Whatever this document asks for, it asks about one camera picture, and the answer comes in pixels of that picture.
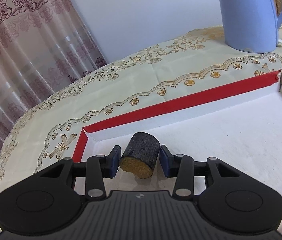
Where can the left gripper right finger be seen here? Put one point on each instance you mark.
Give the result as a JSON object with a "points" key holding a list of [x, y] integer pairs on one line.
{"points": [[224, 196]]}

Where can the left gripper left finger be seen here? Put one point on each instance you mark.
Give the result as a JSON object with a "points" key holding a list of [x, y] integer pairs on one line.
{"points": [[53, 198]]}

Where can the cream embroidered tablecloth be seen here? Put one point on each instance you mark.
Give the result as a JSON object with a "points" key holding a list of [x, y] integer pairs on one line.
{"points": [[194, 62]]}

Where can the red shallow cardboard box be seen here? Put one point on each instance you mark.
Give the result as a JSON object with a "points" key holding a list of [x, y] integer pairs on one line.
{"points": [[239, 123]]}

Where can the dark eggplant piece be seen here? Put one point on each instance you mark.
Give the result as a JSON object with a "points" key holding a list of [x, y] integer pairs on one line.
{"points": [[140, 155]]}

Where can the pink floral curtain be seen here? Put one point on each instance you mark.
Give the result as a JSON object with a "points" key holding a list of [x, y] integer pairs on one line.
{"points": [[44, 47]]}

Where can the blue electric kettle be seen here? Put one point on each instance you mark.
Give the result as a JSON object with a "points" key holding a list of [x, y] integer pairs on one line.
{"points": [[251, 25]]}

